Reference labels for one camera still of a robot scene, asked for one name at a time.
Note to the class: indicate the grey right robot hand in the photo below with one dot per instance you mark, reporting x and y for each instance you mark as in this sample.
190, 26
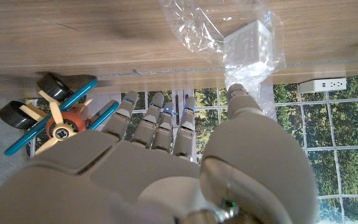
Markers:
135, 180

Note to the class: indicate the clear plastic wrap sheet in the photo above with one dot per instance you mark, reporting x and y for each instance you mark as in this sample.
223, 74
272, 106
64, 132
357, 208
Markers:
247, 71

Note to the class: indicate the white cube package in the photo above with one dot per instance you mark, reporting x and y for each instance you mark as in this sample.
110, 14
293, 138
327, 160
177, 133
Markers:
249, 45

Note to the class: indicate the teal wooden toy airplane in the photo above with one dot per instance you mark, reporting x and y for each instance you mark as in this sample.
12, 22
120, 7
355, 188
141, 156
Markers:
61, 115

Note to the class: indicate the white power box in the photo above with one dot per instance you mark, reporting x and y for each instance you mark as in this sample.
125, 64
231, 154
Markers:
322, 84

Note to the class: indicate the printed window forest backdrop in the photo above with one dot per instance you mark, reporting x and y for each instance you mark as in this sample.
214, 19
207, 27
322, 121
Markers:
322, 140

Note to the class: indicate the grey tape outline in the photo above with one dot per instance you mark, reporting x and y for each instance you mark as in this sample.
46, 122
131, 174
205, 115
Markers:
166, 72

